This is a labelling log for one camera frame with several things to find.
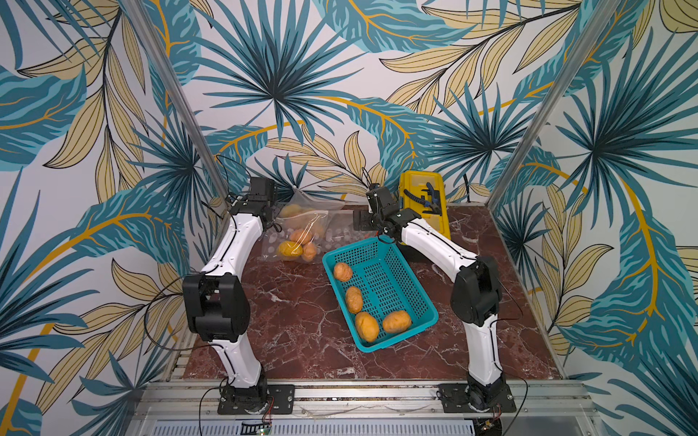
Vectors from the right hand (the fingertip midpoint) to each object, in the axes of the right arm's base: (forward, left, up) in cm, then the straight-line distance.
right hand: (366, 216), depth 93 cm
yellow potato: (+14, +29, -10) cm, 34 cm away
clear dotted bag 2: (+7, +9, -16) cm, 19 cm away
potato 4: (-33, -7, -12) cm, 36 cm away
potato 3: (-34, +1, -12) cm, 36 cm away
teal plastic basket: (-20, -4, -17) cm, 27 cm away
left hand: (-2, +33, +3) cm, 33 cm away
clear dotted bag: (0, +18, -3) cm, 18 cm away
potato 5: (-8, +26, -7) cm, 28 cm away
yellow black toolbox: (+11, -22, 0) cm, 25 cm away
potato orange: (-4, +23, -5) cm, 24 cm away
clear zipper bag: (+21, +26, -14) cm, 37 cm away
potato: (-15, +8, -11) cm, 21 cm away
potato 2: (-25, +5, -13) cm, 28 cm away
